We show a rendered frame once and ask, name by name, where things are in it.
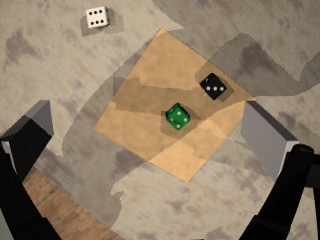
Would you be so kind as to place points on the black die with white pips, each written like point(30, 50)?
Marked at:
point(213, 86)

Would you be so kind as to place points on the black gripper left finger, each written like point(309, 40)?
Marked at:
point(20, 147)

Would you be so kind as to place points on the green die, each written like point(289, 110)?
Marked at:
point(177, 116)

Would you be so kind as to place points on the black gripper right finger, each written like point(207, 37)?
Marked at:
point(271, 142)

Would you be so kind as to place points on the tan mat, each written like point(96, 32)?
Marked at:
point(170, 72)

